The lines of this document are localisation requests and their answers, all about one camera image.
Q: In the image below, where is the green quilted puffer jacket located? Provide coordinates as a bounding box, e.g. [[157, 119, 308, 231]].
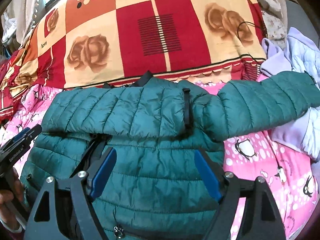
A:
[[21, 74, 319, 239]]

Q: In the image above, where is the person's left hand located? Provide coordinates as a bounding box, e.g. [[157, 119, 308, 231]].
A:
[[1, 167, 24, 231]]

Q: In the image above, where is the pink penguin blanket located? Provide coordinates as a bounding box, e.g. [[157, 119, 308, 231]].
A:
[[0, 73, 320, 240]]

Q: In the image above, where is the red orange rose quilt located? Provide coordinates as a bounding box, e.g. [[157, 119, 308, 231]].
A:
[[1, 0, 266, 120]]

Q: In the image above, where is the lavender quilted jacket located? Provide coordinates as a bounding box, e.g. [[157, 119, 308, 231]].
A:
[[260, 26, 320, 162]]

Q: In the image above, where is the beige floral bedsheet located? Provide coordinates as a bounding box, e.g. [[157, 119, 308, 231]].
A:
[[261, 9, 288, 49]]

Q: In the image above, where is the thin black cable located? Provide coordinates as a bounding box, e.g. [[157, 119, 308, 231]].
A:
[[236, 21, 266, 62]]

